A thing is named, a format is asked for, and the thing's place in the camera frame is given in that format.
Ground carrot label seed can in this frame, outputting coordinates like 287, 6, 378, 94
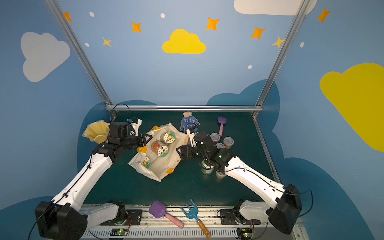
151, 141, 169, 158

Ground seed jar pink seeds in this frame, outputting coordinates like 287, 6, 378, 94
210, 133, 221, 143

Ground white canvas bag yellow handles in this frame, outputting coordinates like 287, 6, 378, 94
129, 123, 189, 182

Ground sunflower label seed can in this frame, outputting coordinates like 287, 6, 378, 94
160, 131, 176, 145

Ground seed jar clear lid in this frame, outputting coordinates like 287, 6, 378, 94
223, 137, 234, 149

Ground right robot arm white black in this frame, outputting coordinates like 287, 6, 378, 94
176, 133, 303, 235

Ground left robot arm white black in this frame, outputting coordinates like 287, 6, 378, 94
34, 134, 152, 240

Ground blue white work glove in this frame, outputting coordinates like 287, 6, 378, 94
180, 112, 200, 134

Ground yellow ruffled vase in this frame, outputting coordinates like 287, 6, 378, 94
82, 120, 110, 144

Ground left circuit board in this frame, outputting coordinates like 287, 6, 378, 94
110, 229, 129, 237

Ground circuit board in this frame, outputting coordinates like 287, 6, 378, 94
110, 229, 129, 237
236, 228, 255, 240

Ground right circuit board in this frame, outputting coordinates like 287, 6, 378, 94
236, 228, 255, 240

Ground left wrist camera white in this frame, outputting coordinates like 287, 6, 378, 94
128, 118, 142, 136

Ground small purple shovel pink handle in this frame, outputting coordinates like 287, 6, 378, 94
218, 117, 227, 137

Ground aluminium back rail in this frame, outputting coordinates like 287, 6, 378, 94
106, 104, 263, 112

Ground large purple shovel pink handle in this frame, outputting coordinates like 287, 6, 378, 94
149, 201, 184, 229

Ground teal garden fork wooden handle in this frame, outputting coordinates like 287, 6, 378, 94
181, 199, 212, 239

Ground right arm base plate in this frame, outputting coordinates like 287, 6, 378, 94
218, 209, 261, 225

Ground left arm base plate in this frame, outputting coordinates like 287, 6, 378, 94
105, 209, 143, 226

